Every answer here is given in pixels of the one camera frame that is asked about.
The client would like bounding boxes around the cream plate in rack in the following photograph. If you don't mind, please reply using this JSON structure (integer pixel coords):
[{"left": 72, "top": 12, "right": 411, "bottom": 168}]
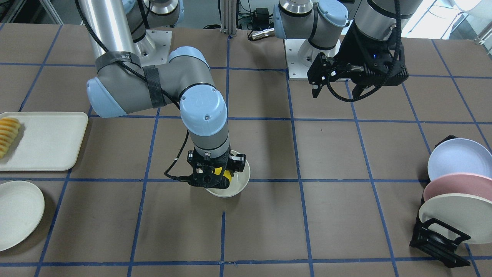
[{"left": 418, "top": 193, "right": 492, "bottom": 244}]

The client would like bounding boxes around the white rectangular tray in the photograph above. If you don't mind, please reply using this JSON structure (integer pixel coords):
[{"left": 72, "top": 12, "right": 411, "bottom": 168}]
[{"left": 0, "top": 112, "right": 88, "bottom": 172}]

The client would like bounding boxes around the black dish rack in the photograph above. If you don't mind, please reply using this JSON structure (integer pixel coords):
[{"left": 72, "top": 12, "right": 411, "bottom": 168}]
[{"left": 409, "top": 135, "right": 472, "bottom": 268}]

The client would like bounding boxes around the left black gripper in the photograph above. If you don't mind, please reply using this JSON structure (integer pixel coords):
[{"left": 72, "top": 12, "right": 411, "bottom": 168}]
[{"left": 307, "top": 27, "right": 397, "bottom": 101}]

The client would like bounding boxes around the light blue plate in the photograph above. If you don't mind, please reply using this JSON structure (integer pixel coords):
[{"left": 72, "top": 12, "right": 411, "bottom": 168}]
[{"left": 427, "top": 138, "right": 492, "bottom": 180}]

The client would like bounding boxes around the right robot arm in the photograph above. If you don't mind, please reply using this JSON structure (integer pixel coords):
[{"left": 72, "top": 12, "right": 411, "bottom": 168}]
[{"left": 75, "top": 0, "right": 246, "bottom": 172}]

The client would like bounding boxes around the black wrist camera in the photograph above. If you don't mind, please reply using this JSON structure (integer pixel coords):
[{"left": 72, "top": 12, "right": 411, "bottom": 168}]
[{"left": 186, "top": 168, "right": 230, "bottom": 189}]

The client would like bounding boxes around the pink plate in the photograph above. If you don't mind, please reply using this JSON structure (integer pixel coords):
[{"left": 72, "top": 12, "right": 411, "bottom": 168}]
[{"left": 423, "top": 172, "right": 492, "bottom": 200}]

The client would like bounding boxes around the cream round plate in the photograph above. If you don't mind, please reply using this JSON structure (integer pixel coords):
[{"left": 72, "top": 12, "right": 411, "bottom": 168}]
[{"left": 0, "top": 180, "right": 45, "bottom": 251}]

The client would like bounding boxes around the white ceramic bowl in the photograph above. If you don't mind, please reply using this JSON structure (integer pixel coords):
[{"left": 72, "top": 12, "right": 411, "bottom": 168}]
[{"left": 206, "top": 160, "right": 251, "bottom": 198}]

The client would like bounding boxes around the black cables bundle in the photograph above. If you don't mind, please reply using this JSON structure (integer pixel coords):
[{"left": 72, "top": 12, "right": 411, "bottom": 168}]
[{"left": 203, "top": 0, "right": 278, "bottom": 32}]

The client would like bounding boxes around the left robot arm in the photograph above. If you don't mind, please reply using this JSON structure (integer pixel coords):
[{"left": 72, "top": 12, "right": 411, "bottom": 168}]
[{"left": 273, "top": 0, "right": 421, "bottom": 102}]

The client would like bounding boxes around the yellow lemon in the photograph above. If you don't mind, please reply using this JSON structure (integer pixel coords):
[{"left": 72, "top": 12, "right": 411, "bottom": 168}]
[{"left": 214, "top": 168, "right": 232, "bottom": 182}]

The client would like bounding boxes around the sliced yellow bread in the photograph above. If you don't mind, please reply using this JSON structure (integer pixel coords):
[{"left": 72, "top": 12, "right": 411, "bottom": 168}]
[{"left": 0, "top": 117, "right": 21, "bottom": 159}]

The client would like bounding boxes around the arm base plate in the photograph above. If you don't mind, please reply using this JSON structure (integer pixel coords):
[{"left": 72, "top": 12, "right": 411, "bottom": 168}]
[
  {"left": 284, "top": 37, "right": 343, "bottom": 81},
  {"left": 130, "top": 30, "right": 173, "bottom": 67}
]

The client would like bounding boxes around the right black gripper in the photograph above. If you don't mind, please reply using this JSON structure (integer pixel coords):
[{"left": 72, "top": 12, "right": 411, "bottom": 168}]
[{"left": 187, "top": 149, "right": 246, "bottom": 172}]

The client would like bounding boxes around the aluminium frame post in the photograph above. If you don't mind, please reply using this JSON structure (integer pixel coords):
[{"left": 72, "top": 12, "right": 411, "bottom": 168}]
[{"left": 219, "top": 0, "right": 238, "bottom": 37}]

